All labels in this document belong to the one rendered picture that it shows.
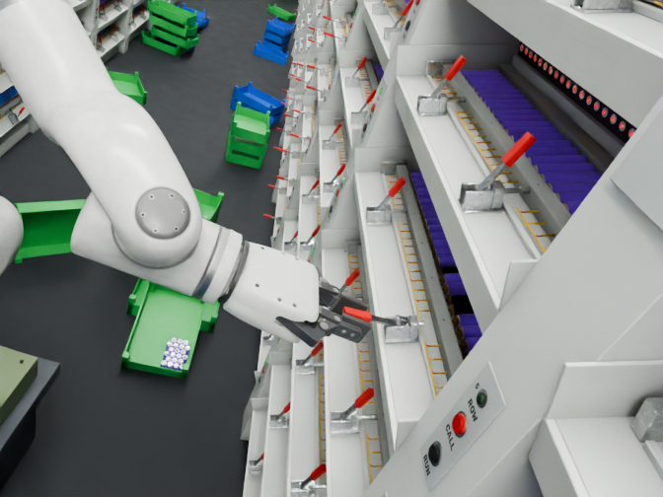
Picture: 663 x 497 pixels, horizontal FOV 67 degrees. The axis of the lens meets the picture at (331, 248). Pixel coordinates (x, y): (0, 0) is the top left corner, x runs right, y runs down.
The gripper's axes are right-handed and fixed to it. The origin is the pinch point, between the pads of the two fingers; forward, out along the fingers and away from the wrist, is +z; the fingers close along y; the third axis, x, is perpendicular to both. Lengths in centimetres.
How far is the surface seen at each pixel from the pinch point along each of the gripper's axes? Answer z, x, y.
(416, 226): 10.7, 5.2, -20.9
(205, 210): -12, -75, -123
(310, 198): 14, -37, -96
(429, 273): 10.5, 5.1, -9.1
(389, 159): 9.3, 4.7, -44.3
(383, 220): 7.5, 1.3, -25.7
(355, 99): 7, 1, -86
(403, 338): 7.1, 0.8, 1.0
